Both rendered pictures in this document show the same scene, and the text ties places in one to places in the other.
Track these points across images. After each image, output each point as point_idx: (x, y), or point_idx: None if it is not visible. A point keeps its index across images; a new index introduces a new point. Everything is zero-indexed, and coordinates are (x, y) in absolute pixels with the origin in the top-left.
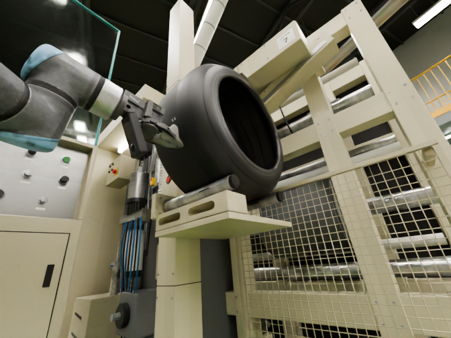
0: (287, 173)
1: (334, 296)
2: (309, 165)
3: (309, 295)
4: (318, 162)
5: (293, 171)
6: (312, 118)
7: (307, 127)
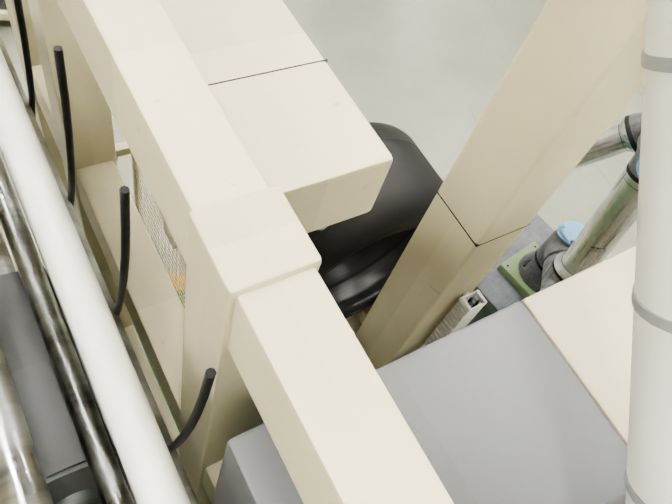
0: (68, 337)
1: (147, 358)
2: (44, 277)
3: (160, 388)
4: (38, 256)
5: (62, 319)
6: (115, 149)
7: (120, 174)
